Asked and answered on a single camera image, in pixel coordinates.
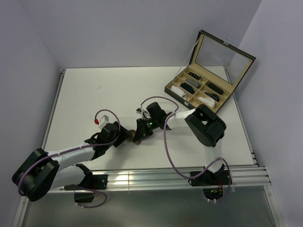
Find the dark striped rolled sock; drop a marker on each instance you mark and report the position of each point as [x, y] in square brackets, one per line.
[213, 96]

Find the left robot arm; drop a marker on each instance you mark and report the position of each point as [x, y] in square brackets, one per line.
[43, 171]

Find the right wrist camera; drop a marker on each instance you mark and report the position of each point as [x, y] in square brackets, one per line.
[140, 110]

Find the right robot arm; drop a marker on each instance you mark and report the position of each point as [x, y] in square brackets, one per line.
[207, 127]

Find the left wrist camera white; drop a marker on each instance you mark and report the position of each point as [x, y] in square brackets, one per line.
[102, 121]

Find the white rolled sock in box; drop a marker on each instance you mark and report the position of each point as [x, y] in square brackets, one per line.
[207, 101]

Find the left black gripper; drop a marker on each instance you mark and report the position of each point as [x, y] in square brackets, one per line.
[124, 134]

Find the aluminium frame rail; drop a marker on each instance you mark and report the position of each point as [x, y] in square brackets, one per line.
[167, 179]

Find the black white striped rolled sock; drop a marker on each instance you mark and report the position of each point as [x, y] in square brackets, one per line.
[195, 76]

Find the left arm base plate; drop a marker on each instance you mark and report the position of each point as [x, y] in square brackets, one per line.
[93, 182]

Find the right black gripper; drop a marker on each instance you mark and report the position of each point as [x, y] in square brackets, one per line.
[142, 132]

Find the black compartment storage box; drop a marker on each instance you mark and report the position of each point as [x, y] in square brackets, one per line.
[216, 61]

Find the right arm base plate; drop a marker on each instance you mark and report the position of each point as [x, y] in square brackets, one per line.
[209, 179]

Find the grey rolled sock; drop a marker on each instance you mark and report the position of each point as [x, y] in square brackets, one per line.
[192, 82]

